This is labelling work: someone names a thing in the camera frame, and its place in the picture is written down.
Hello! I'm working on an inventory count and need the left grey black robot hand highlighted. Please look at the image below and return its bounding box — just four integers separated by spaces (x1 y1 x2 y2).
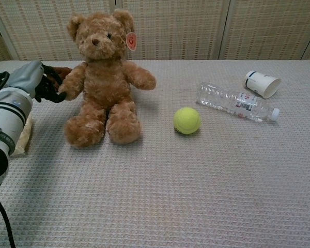
7 60 67 104

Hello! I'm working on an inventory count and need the brown plush teddy bear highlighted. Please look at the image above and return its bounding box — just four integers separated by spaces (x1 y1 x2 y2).
57 9 157 148

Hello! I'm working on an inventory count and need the dark brown cloth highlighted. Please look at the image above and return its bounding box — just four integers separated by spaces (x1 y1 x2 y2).
51 66 73 81

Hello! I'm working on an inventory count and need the clear bag of snacks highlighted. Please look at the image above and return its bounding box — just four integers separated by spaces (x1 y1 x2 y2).
8 113 33 158

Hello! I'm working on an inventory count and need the orange round hang tag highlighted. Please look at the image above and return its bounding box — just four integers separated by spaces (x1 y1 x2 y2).
126 32 138 52

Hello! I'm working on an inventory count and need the yellow tennis ball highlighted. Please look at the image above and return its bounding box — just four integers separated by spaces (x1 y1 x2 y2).
173 107 202 135

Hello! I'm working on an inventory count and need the woven bamboo folding screen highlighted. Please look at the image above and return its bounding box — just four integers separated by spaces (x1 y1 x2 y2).
0 0 310 65

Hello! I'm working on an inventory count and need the woven grey table cloth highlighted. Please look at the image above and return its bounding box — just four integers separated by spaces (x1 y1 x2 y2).
0 59 310 248

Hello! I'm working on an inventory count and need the clear plastic water bottle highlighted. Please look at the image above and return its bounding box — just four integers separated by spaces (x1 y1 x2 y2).
195 82 281 122

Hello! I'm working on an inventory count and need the white paper cup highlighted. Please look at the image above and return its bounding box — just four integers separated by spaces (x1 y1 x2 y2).
244 70 282 100

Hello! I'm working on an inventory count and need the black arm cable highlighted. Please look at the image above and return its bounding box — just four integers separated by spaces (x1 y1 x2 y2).
0 71 17 248

